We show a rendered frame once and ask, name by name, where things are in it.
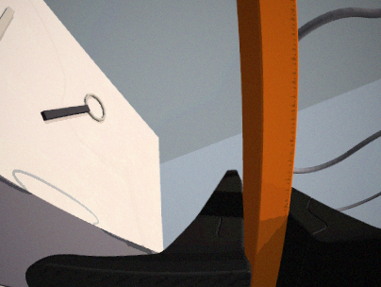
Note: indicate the orange handle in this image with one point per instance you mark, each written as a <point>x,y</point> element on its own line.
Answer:
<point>267,32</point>

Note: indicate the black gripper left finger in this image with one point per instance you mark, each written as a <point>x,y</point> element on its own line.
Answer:
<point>208,253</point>

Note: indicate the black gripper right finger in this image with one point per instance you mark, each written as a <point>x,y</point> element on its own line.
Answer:
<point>327,248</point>

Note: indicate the black handle with grey loop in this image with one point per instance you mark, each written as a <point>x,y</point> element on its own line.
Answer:
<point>73,110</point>

